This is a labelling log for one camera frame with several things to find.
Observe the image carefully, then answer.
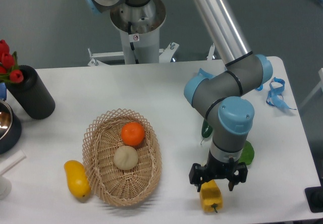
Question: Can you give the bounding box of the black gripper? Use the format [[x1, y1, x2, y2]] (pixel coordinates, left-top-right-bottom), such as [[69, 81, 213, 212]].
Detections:
[[189, 151, 248, 192]]

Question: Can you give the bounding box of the yellow bell pepper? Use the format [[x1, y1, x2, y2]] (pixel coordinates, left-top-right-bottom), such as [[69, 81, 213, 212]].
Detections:
[[199, 180, 223, 213]]

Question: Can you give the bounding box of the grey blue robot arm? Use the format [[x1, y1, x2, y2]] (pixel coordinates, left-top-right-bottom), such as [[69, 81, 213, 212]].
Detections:
[[87, 0, 273, 189]]

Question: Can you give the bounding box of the green bok choy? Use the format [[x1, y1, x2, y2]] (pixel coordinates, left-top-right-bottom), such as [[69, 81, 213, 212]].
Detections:
[[238, 141, 255, 166]]

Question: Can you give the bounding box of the green cucumber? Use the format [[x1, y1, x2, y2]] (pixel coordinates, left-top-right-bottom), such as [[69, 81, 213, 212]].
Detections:
[[200, 120, 213, 144]]

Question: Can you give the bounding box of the woven wicker basket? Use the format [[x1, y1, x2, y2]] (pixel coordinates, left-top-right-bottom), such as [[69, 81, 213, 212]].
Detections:
[[82, 108, 162, 207]]

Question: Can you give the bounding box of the white steamed bun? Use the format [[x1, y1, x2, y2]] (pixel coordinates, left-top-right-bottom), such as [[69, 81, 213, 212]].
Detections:
[[114, 146, 139, 171]]

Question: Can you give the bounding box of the orange fruit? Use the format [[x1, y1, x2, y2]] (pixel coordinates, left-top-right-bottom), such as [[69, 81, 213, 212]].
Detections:
[[121, 122, 145, 146]]

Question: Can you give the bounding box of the black device at edge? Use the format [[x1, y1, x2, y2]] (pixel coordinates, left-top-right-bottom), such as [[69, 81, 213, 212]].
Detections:
[[305, 186, 322, 213]]

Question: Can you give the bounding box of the crumpled blue tape ribbon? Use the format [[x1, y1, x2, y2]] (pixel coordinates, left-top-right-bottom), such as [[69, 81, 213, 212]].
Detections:
[[265, 77, 296, 110]]

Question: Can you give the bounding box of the blue tape strip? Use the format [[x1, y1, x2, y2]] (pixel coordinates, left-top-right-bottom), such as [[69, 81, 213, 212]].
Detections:
[[198, 68, 215, 79]]

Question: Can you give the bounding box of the yellow mango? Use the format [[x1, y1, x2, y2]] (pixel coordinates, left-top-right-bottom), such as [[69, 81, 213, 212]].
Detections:
[[64, 160, 91, 201]]

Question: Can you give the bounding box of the black cylindrical vase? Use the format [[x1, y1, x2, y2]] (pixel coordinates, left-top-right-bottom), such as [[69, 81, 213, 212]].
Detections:
[[6, 65, 56, 120]]

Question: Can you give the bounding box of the white lamp stand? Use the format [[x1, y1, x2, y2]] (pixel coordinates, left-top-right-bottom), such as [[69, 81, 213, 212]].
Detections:
[[1, 150, 26, 200]]

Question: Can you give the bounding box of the dark metal bowl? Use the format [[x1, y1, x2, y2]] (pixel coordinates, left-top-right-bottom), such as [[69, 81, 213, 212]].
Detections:
[[1, 100, 22, 154]]

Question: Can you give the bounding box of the blue object at left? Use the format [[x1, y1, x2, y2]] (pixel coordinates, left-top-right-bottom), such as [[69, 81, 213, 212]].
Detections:
[[0, 83, 7, 101]]

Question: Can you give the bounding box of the red tulip bouquet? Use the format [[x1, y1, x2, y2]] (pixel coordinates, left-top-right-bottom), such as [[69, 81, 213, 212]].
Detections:
[[1, 39, 24, 84]]

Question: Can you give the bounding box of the white base bracket frame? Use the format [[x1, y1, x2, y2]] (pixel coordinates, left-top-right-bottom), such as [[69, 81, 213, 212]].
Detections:
[[87, 42, 220, 67]]

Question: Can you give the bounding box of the white frame at right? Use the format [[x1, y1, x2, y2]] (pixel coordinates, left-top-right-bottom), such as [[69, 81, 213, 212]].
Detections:
[[300, 68, 322, 110]]

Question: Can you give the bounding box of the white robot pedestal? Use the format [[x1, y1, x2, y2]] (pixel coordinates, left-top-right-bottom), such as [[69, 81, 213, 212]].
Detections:
[[110, 0, 166, 65]]

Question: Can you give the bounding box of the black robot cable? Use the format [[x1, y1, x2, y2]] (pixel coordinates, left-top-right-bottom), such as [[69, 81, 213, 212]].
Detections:
[[127, 21, 140, 64]]

